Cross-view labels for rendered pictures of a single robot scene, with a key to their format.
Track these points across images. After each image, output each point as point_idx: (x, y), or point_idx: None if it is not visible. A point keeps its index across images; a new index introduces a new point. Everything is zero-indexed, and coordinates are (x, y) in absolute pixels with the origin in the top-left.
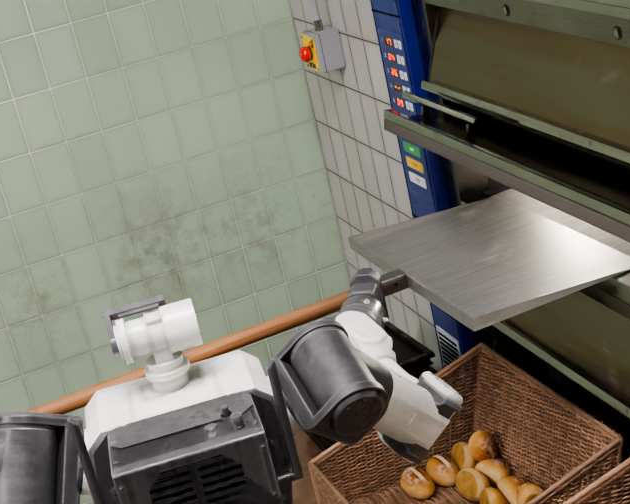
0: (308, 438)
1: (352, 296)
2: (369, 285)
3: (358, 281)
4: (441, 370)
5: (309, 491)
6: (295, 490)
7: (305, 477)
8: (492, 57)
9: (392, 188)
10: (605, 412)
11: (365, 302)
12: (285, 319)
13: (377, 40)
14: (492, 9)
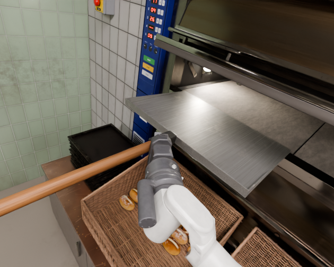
0: (73, 167)
1: (157, 156)
2: (167, 148)
3: (158, 143)
4: (144, 158)
5: (75, 199)
6: (68, 198)
7: (73, 190)
8: (242, 18)
9: (124, 73)
10: (229, 198)
11: (173, 167)
12: (101, 166)
13: (140, 2)
14: None
